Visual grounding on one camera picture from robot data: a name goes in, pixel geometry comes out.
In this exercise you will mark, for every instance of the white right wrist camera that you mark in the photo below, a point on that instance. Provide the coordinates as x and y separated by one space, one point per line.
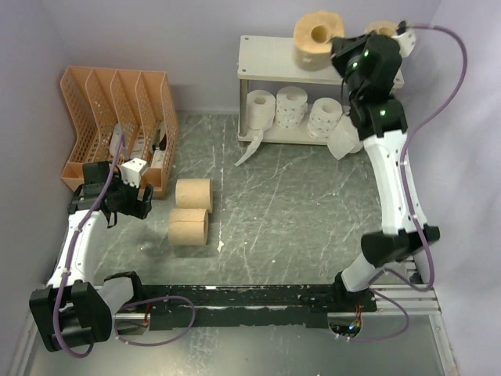
405 37

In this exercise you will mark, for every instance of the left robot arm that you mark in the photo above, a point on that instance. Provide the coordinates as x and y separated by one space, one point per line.
71 311

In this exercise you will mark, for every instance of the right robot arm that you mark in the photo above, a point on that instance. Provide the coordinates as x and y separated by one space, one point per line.
383 130

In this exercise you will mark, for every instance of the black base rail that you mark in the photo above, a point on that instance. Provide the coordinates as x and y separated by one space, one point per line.
308 305

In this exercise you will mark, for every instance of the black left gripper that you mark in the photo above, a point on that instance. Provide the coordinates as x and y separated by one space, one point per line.
136 207

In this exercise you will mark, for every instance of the brown toilet roll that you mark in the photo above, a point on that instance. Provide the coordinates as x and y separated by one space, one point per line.
194 194
387 28
312 39
188 226

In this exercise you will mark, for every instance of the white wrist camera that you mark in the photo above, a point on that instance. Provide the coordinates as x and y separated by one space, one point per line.
405 37
132 172

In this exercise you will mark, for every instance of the plain white toilet roll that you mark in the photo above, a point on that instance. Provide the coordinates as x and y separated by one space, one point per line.
344 139

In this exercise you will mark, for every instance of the white two-tier shelf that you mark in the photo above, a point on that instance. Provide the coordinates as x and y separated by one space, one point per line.
265 63

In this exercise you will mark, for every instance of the peach plastic file organizer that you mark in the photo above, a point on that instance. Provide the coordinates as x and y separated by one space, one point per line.
139 102

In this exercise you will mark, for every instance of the floral toilet roll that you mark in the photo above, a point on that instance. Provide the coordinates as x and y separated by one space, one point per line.
291 106
323 118

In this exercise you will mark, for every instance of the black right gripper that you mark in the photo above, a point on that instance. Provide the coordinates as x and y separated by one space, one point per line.
343 48

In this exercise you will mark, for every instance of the aluminium extrusion rail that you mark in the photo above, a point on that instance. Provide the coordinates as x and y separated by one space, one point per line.
414 302

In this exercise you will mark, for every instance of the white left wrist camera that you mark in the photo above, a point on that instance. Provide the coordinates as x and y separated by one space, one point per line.
132 172

